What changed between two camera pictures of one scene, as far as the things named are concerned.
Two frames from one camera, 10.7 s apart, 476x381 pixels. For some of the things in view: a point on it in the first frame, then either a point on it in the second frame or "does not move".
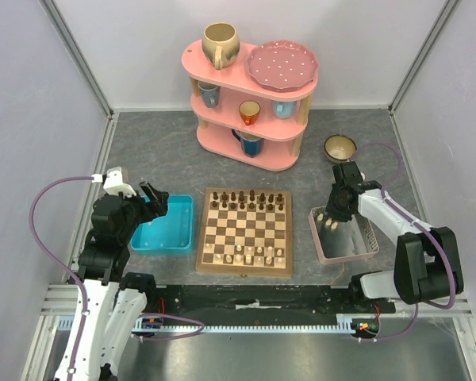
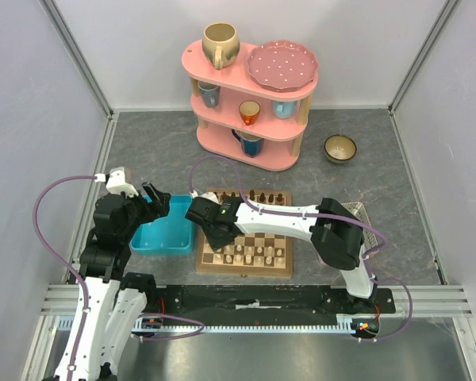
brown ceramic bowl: [339, 148] does not move
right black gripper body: [337, 212] → [214, 232]
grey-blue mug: [210, 94] does not move
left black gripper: [158, 205] does not move
